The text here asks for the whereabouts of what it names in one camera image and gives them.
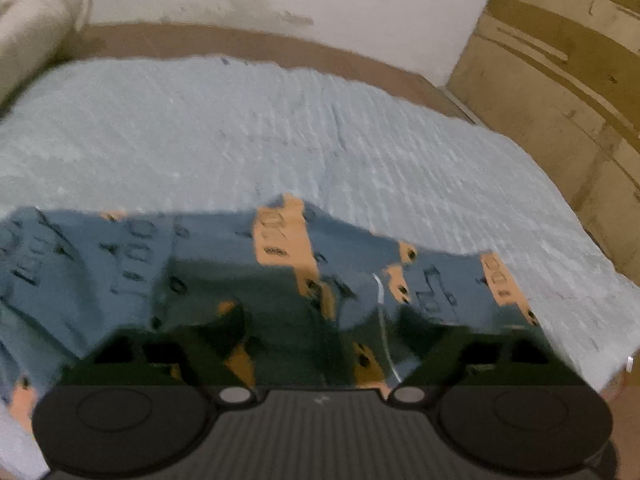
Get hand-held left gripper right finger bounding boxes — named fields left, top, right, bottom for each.
left=387, top=317, right=583, bottom=393

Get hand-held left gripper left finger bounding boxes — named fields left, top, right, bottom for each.
left=62, top=304, right=253, bottom=393

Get blue pants with orange print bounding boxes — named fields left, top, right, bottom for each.
left=0, top=192, right=543, bottom=426

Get light blue ribbed blanket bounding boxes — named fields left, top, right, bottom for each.
left=0, top=55, right=640, bottom=480

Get plywood panel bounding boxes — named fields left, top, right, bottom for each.
left=444, top=0, right=640, bottom=283

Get brown wooden bed board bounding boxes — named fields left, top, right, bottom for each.
left=47, top=21, right=483, bottom=127

